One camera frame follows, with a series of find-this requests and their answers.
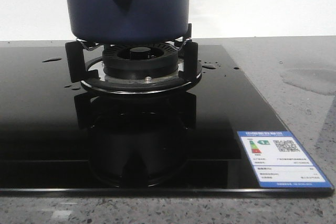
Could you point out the blue cooking pot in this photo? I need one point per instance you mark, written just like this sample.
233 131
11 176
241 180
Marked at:
128 21

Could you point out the black pot support grate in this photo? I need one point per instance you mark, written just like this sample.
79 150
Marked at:
92 77

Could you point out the black gas burner head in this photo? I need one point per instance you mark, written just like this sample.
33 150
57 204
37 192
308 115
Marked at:
139 61

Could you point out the black glass stove top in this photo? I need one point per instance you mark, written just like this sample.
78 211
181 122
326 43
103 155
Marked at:
57 139

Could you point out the blue white energy label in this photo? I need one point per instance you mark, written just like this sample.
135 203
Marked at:
279 161

